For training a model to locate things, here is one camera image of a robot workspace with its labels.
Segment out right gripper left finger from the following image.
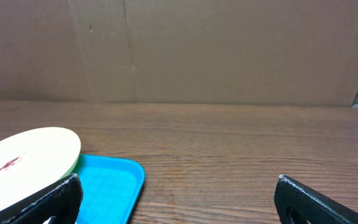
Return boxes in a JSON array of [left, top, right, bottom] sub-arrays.
[[0, 174, 83, 224]]

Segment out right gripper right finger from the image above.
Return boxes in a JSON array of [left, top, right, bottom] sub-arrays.
[[273, 175, 358, 224]]

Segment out white plate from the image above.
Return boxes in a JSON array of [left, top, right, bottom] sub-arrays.
[[0, 127, 81, 208]]

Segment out brown cardboard backdrop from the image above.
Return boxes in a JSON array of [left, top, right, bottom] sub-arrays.
[[0, 0, 358, 106]]

